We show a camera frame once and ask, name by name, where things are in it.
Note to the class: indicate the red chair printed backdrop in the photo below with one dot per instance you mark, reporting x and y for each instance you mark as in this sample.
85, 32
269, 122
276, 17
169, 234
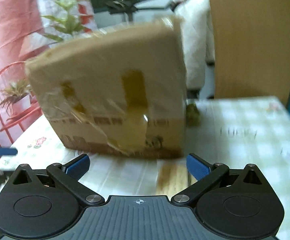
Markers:
28, 28

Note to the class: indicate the wooden headboard panel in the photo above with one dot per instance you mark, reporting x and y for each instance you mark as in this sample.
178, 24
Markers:
252, 47

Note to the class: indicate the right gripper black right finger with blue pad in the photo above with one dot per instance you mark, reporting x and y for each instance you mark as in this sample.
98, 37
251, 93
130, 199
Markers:
207, 176

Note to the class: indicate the brown cardboard box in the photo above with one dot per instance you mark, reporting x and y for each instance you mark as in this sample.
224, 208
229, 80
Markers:
120, 90

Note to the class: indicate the white quilted blanket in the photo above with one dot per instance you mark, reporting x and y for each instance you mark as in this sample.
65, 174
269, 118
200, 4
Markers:
197, 40

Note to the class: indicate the black exercise bike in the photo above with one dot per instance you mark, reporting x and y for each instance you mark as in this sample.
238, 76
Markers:
128, 8

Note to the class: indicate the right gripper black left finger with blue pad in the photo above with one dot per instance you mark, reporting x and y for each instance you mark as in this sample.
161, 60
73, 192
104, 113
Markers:
67, 177

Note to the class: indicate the checked rabbit tablecloth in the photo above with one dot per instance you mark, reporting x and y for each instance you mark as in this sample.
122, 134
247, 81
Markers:
234, 132

